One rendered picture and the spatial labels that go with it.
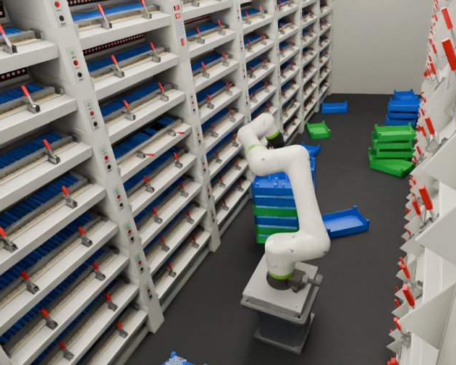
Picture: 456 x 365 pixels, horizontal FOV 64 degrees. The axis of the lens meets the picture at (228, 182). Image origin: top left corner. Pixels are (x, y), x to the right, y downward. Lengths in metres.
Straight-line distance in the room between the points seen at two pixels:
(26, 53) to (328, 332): 1.79
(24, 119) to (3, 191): 0.24
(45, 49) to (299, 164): 1.09
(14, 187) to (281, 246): 1.04
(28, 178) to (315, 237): 1.14
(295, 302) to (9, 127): 1.30
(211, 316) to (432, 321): 1.79
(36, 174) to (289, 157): 1.03
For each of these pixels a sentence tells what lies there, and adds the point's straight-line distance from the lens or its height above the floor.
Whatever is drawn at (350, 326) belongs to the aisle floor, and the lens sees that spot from 2.11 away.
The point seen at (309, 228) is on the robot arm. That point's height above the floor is 0.63.
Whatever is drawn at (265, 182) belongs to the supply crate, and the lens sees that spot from 2.46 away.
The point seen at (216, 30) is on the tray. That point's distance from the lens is 2.49.
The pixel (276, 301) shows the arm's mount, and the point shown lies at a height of 0.35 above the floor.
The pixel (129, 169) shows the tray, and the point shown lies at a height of 0.93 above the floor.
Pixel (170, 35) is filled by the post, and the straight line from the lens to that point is 1.99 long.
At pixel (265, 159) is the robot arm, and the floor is 0.89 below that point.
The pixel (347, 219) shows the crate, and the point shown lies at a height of 0.00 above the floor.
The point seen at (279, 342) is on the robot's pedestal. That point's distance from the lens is 2.00.
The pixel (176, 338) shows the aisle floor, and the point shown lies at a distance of 2.13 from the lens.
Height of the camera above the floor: 1.64
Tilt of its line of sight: 29 degrees down
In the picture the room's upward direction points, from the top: 8 degrees counter-clockwise
